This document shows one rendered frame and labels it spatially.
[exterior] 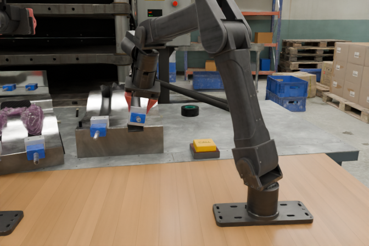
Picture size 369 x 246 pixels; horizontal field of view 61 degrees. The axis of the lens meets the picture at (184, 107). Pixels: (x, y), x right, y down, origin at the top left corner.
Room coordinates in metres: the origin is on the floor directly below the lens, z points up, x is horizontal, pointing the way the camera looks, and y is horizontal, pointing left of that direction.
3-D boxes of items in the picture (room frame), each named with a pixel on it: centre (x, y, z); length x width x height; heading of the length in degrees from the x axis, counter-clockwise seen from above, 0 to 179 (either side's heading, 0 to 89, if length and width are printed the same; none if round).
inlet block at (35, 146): (0.78, 0.40, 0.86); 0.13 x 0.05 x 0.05; 26
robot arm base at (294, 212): (0.58, -0.16, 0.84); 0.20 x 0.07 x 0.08; 94
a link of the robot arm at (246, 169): (0.58, -0.15, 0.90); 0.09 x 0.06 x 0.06; 132
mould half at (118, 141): (1.13, 0.23, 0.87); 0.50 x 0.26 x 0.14; 9
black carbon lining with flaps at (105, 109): (1.12, 0.24, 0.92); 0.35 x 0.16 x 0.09; 9
